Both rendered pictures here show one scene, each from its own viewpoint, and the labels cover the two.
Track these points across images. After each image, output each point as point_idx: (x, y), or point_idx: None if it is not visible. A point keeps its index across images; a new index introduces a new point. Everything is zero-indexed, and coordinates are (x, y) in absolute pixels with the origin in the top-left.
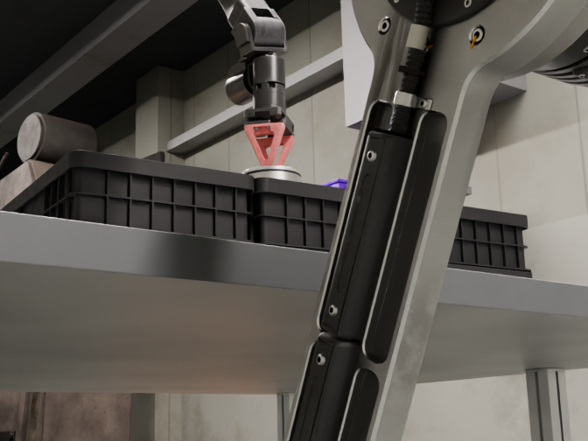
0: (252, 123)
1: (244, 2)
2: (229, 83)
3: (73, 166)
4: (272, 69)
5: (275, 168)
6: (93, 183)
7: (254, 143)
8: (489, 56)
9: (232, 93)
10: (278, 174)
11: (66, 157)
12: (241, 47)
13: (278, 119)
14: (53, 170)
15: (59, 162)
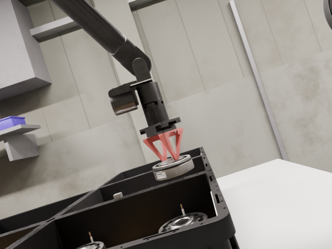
0: (167, 131)
1: (131, 42)
2: (116, 101)
3: (230, 237)
4: (159, 91)
5: (188, 158)
6: (229, 242)
7: (169, 144)
8: None
9: (119, 107)
10: (191, 162)
11: (208, 228)
12: (137, 75)
13: (172, 124)
14: (162, 245)
15: (184, 234)
